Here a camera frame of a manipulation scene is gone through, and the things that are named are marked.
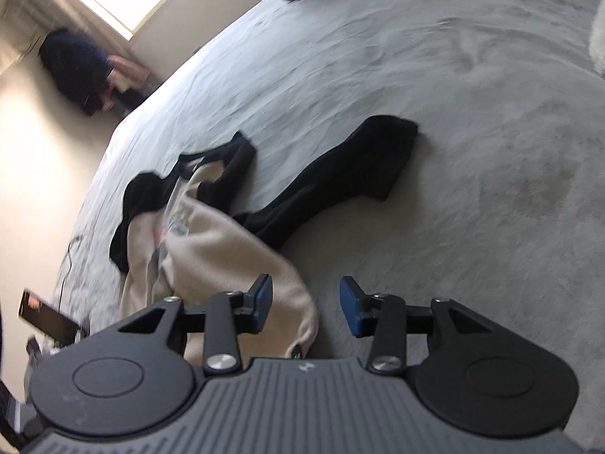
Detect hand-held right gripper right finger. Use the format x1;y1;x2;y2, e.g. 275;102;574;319
340;276;497;374

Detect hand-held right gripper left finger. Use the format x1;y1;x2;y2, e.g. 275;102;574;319
116;274;275;375

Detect beige black-sleeved printed sweatshirt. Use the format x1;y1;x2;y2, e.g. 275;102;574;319
110;114;419;360

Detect pink hanging clothes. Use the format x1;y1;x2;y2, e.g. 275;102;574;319
106;56;152;100

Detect grey bed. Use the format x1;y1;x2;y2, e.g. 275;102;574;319
52;0;605;436

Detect black smartphone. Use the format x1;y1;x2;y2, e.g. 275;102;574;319
18;288;81;341

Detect dark hanging jacket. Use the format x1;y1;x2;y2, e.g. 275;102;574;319
40;27;114;117

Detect white plush toy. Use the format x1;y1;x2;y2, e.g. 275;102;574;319
588;7;605;76

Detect patterned curtain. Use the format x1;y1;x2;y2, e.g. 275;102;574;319
0;0;138;72

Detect black cable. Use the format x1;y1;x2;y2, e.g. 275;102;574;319
57;234;83;294

